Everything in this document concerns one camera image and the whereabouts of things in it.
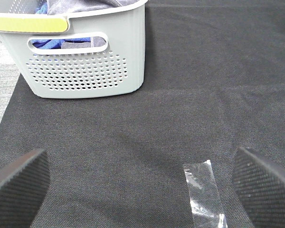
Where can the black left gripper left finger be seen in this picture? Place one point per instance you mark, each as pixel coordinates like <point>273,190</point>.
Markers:
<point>23,186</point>

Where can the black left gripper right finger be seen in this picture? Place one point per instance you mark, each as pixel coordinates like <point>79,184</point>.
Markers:
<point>260,186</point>

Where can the grey purple towel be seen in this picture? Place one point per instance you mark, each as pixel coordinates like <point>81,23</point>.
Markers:
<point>53,7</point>

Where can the blue towel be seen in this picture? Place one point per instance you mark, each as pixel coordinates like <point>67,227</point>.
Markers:
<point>57,43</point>

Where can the clear tape strip middle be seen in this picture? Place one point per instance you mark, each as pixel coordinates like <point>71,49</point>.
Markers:
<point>206,207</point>

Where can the black table mat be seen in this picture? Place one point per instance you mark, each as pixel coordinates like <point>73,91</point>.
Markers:
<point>214,81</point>

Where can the grey perforated laundry basket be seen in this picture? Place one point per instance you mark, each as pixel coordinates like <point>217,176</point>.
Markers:
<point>115,68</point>

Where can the yellow basket label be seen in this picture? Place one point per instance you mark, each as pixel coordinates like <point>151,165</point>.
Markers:
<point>33,25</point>

